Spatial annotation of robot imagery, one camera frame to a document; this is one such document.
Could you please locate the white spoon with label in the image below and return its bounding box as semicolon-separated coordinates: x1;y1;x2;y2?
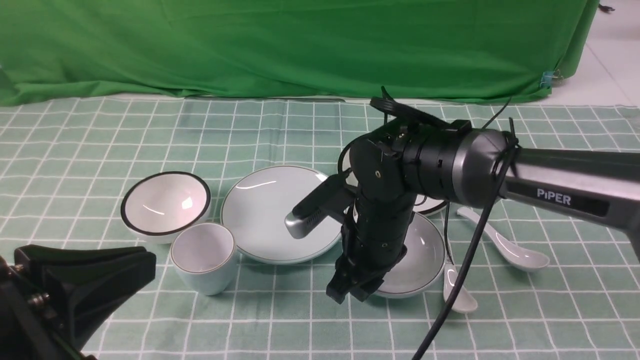
442;235;478;314

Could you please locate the black-rimmed patterned plate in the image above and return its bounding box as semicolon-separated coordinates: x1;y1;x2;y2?
337;146;446;215

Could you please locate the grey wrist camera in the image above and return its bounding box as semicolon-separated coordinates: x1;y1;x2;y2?
285;171;356;239

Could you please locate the light blue cup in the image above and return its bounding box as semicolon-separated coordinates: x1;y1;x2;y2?
170;223;238;296

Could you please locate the plain white spoon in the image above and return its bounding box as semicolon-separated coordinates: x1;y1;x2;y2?
483;223;550;272

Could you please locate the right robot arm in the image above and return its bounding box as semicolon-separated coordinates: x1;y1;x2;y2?
326;96;640;304

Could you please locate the light blue bowl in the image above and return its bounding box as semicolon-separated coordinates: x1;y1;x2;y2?
374;213;446;299

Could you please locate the light blue plate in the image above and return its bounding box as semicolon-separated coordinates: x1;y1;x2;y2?
221;165;341;265

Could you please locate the black-rimmed white bowl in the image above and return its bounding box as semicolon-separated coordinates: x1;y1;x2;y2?
119;171;212;244

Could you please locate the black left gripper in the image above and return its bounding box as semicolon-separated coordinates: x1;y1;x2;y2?
0;244;157;360

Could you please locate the green backdrop cloth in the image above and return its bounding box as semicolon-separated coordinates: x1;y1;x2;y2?
0;0;598;106

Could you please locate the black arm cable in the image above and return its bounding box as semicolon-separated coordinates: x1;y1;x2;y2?
411;97;522;360

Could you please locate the blue binder clip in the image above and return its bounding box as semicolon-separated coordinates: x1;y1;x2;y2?
539;71;555;89

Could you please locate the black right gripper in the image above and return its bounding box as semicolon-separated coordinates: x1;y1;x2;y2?
326;193;417;305

